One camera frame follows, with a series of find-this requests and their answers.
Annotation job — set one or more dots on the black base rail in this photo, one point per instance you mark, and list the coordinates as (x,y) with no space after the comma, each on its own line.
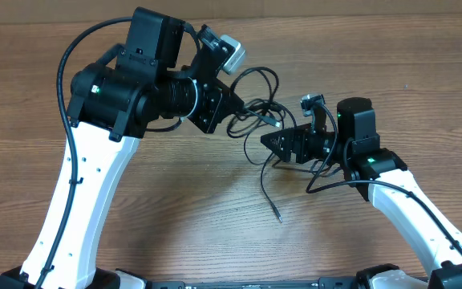
(279,284)

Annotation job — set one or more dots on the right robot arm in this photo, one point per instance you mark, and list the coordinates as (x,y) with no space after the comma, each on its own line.
(349,139)

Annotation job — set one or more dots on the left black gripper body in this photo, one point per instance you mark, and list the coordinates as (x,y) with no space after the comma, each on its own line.
(208,106)

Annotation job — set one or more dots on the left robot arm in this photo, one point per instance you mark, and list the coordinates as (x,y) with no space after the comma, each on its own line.
(165,69)

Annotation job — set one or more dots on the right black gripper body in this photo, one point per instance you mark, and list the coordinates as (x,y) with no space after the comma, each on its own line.
(301,144)

